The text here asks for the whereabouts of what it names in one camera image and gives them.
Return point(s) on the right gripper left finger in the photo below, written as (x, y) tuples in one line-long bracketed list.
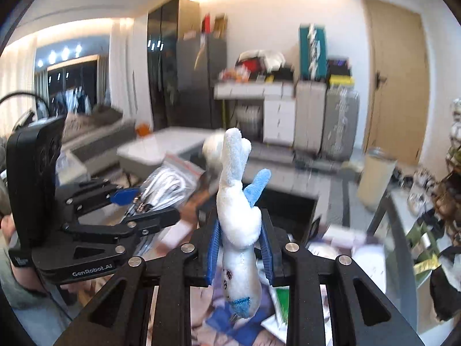
[(184, 269)]

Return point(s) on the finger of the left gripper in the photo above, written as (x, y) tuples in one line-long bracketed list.
[(124, 196), (152, 222)]

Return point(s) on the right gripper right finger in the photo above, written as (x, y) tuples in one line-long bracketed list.
[(296, 269)]

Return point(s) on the bagged cables clear ziplock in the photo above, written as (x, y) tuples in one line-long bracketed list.
[(177, 184)]

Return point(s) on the white blue plush toy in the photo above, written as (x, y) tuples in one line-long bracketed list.
[(240, 278)]

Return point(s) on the white coffee table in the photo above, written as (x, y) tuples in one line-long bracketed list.
[(144, 155)]

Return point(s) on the black storage box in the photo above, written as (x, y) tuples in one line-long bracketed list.
[(288, 208)]

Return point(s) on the grey sofa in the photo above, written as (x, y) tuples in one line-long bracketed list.
[(94, 139)]

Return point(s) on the silver hard suitcase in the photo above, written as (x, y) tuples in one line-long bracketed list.
[(340, 123)]

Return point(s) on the white drawer desk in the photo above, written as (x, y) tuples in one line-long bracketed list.
[(278, 106)]

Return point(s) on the dark grey refrigerator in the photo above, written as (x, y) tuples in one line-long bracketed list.
[(200, 60)]

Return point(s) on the shoe rack with shoes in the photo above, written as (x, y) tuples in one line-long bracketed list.
[(438, 201)]

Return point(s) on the beige hard suitcase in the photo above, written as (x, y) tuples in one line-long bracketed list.
[(310, 97)]

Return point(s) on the wooden door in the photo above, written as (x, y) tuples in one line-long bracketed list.
[(399, 81)]

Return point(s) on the teal suitcase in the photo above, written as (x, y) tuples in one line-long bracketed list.
[(313, 52)]

